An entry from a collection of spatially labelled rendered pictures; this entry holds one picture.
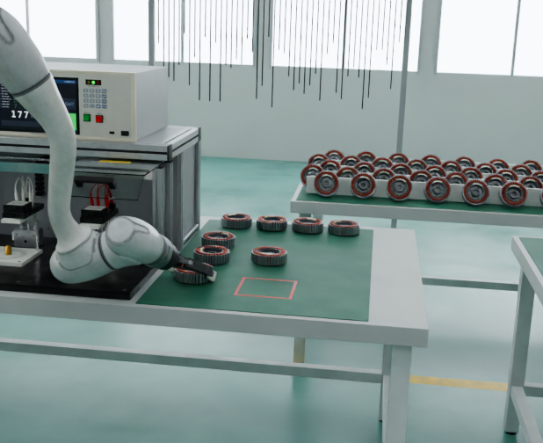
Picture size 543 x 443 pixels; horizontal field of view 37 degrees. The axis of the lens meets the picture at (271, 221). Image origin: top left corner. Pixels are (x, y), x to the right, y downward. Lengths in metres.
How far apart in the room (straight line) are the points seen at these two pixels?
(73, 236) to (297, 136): 6.76
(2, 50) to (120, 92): 0.67
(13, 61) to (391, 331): 1.10
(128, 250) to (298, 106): 6.77
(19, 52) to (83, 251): 0.53
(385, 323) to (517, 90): 6.77
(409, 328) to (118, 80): 1.10
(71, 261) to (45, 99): 0.43
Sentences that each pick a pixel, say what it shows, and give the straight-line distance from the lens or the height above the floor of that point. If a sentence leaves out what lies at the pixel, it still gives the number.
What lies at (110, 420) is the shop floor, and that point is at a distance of 3.21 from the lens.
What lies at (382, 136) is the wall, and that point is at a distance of 8.68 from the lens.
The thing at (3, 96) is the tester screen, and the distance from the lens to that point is 2.60.
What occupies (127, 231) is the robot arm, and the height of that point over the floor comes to 0.98.
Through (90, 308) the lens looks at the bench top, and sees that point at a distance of 2.21.
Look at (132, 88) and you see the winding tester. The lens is 2.45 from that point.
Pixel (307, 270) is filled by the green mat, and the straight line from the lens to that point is 2.47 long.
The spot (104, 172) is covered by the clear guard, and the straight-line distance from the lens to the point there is 2.27.
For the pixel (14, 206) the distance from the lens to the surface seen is 2.55.
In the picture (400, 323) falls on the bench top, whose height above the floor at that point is 0.75.
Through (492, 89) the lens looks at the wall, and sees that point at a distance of 8.70.
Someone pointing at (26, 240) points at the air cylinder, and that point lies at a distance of 2.65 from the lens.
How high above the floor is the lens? 1.49
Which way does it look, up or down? 14 degrees down
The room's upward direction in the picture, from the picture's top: 2 degrees clockwise
